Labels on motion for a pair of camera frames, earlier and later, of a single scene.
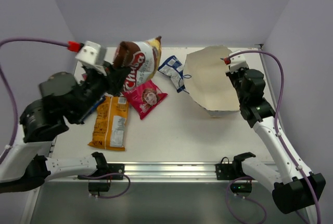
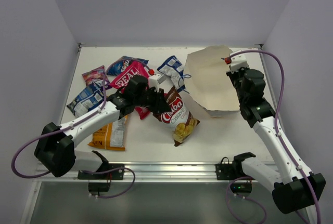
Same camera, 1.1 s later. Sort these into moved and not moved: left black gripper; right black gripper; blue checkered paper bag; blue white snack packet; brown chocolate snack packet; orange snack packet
Moved: left black gripper; brown chocolate snack packet
Not moved: right black gripper; blue white snack packet; orange snack packet; blue checkered paper bag
